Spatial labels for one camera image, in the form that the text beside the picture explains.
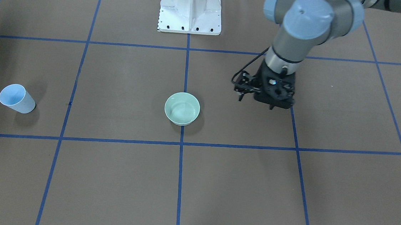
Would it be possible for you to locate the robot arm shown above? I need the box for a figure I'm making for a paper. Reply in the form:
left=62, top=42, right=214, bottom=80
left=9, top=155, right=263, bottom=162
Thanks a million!
left=253, top=0, right=401, bottom=109

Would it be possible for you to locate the green ceramic bowl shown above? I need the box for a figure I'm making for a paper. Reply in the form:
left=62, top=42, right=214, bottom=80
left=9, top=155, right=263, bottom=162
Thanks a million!
left=164, top=92, right=201, bottom=126

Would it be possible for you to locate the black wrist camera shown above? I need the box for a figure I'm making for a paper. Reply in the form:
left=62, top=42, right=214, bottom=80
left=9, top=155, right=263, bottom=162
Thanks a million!
left=231, top=70, right=261, bottom=102

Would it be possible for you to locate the white pedestal column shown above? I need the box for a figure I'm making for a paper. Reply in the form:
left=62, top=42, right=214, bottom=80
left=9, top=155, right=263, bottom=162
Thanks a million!
left=157, top=0, right=222, bottom=36

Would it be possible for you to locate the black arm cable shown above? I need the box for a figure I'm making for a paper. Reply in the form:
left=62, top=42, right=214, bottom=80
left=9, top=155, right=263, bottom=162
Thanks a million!
left=231, top=44, right=270, bottom=86

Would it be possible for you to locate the blue plastic cup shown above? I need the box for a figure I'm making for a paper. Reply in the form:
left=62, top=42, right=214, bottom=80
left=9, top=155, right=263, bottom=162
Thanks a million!
left=0, top=84, right=36, bottom=114

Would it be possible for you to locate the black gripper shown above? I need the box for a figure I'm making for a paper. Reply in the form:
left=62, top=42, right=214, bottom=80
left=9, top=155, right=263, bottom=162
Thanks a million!
left=253, top=60, right=296, bottom=109

